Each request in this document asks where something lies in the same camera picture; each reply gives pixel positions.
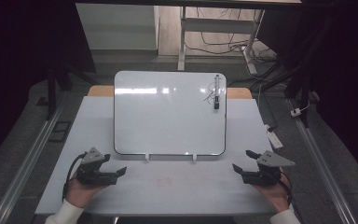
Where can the black metal stand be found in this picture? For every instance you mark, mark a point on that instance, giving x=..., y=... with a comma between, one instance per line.
x=52, y=93
x=304, y=90

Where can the white power strip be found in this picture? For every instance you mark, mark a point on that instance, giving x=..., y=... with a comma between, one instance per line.
x=275, y=140

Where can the white cabinet panel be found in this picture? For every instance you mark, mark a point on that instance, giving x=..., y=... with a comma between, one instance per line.
x=118, y=28

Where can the aluminium floor rail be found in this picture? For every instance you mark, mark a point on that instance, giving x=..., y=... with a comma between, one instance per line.
x=21, y=174
x=323, y=177

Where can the wooden table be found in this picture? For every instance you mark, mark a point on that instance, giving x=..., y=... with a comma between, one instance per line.
x=101, y=91

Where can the white whiteboard foot clip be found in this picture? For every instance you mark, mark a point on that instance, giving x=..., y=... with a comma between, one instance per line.
x=147, y=157
x=194, y=157

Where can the black floor plate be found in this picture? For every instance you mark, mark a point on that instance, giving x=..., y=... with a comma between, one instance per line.
x=60, y=131

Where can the white desk frame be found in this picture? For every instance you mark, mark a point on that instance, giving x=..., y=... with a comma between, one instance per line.
x=217, y=25

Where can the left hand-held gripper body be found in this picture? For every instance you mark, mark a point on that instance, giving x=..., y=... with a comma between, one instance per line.
x=90, y=174

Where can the person's right hand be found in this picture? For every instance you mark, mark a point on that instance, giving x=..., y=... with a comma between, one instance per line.
x=275, y=194

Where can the white table cover sheet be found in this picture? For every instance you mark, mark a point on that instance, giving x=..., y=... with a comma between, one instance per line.
x=167, y=193

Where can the small white adapter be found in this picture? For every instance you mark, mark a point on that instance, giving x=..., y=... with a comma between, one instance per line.
x=296, y=112

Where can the white marker with black cap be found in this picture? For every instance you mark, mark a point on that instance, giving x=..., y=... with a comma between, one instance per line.
x=217, y=85

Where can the dark curtain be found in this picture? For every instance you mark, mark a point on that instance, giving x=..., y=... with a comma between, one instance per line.
x=18, y=62
x=351, y=77

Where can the person's left hand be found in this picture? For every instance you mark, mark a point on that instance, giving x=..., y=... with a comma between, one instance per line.
x=80, y=193

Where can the white whiteboard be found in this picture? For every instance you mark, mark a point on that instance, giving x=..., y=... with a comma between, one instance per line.
x=167, y=124

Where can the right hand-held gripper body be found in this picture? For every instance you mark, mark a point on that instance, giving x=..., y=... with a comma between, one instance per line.
x=267, y=175

